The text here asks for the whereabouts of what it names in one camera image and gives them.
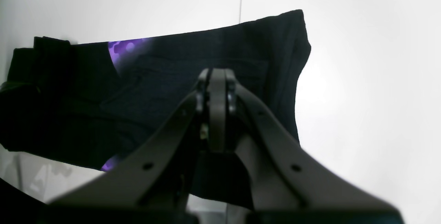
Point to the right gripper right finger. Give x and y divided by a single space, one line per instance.
287 185

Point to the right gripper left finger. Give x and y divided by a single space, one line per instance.
152 185

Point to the black T-shirt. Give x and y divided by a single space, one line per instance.
94 104

